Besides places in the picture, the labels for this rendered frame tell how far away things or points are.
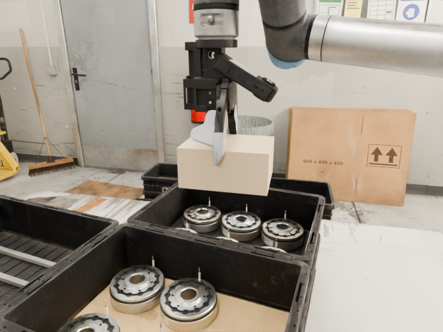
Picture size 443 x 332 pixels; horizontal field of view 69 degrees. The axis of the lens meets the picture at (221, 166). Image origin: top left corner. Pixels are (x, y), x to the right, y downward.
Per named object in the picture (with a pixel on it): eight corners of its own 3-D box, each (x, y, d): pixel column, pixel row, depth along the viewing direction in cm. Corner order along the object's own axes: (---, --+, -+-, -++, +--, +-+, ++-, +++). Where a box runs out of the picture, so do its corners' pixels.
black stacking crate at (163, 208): (320, 236, 87) (325, 197, 83) (304, 315, 61) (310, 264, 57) (188, 211, 101) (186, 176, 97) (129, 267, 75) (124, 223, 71)
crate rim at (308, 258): (325, 203, 84) (325, 195, 83) (310, 274, 57) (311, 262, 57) (186, 182, 98) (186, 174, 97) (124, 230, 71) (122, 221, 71)
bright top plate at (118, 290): (173, 274, 65) (173, 271, 65) (143, 308, 56) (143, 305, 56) (132, 262, 69) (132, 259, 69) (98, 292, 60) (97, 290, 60)
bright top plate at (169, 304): (223, 286, 62) (223, 283, 62) (205, 326, 53) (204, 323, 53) (175, 275, 65) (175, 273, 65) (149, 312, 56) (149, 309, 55)
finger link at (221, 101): (216, 138, 56) (222, 93, 58) (226, 139, 56) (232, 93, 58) (210, 128, 52) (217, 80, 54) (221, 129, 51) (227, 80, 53)
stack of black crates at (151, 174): (209, 208, 248) (208, 166, 237) (198, 227, 221) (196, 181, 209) (160, 203, 257) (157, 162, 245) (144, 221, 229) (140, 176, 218)
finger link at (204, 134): (189, 163, 56) (196, 114, 58) (223, 166, 54) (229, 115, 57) (184, 158, 53) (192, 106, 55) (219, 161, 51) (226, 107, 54)
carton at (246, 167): (272, 171, 67) (274, 136, 64) (266, 195, 56) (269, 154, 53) (197, 166, 70) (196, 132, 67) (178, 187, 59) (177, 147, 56)
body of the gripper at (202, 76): (196, 107, 63) (194, 41, 59) (240, 108, 62) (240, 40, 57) (183, 114, 56) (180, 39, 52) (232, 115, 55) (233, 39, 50)
